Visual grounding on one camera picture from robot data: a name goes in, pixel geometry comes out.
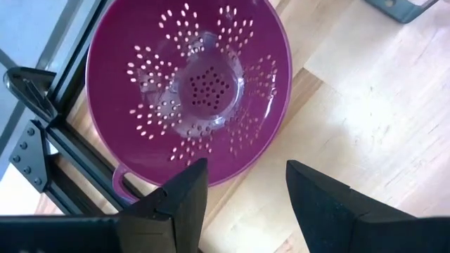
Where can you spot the red bowl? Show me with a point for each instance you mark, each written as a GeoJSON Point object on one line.
{"type": "Point", "coordinates": [109, 105]}

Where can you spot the black frame clamp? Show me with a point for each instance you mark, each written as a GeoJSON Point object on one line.
{"type": "Point", "coordinates": [30, 89]}

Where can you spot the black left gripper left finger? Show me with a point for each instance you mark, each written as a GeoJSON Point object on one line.
{"type": "Point", "coordinates": [175, 211]}

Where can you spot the grey perforated metal shelf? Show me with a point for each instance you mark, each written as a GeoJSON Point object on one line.
{"type": "Point", "coordinates": [400, 14]}

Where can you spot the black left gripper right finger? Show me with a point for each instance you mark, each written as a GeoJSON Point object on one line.
{"type": "Point", "coordinates": [334, 218]}

